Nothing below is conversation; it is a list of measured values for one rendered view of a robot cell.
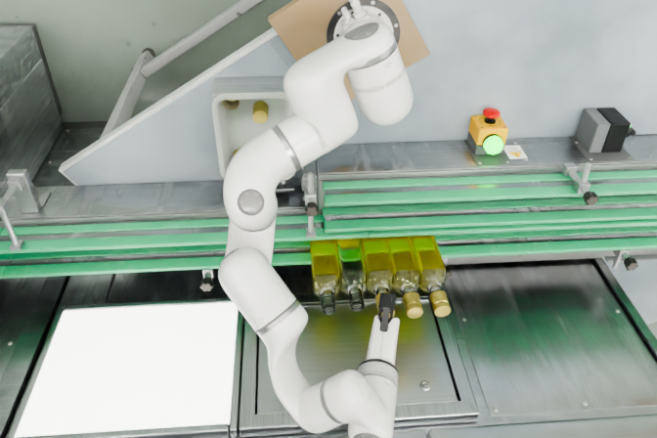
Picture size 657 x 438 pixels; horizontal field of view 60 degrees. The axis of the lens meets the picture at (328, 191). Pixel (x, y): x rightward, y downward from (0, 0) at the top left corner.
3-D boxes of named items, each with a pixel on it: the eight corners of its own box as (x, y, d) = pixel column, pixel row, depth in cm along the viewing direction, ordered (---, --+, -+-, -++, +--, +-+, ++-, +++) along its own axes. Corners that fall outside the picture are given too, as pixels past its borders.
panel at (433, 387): (62, 314, 133) (7, 454, 106) (58, 305, 131) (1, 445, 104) (438, 294, 139) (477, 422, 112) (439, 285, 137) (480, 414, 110)
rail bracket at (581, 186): (556, 171, 132) (582, 206, 121) (565, 144, 128) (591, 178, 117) (573, 170, 132) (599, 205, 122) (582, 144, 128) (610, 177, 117)
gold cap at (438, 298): (428, 302, 120) (433, 318, 116) (429, 290, 118) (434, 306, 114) (445, 300, 120) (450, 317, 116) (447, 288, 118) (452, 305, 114)
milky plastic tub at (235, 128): (223, 161, 138) (221, 183, 131) (213, 77, 124) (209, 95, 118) (294, 159, 139) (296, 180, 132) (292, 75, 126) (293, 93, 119)
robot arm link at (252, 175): (275, 133, 102) (204, 173, 100) (275, 116, 89) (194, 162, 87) (314, 197, 102) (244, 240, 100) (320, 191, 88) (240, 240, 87)
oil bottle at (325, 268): (309, 237, 138) (314, 302, 121) (308, 219, 134) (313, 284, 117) (331, 236, 138) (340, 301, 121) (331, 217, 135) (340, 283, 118)
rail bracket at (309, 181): (303, 215, 133) (305, 251, 123) (301, 154, 123) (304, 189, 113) (316, 214, 133) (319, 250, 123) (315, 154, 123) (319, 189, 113)
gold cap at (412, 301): (401, 303, 119) (405, 319, 116) (403, 291, 117) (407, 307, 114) (417, 302, 119) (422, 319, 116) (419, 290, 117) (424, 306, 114)
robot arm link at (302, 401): (304, 291, 94) (380, 393, 94) (257, 322, 101) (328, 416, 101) (279, 317, 87) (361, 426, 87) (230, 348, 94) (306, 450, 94)
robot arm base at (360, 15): (317, 10, 115) (322, 37, 103) (373, -20, 113) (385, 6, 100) (348, 72, 124) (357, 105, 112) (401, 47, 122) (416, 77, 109)
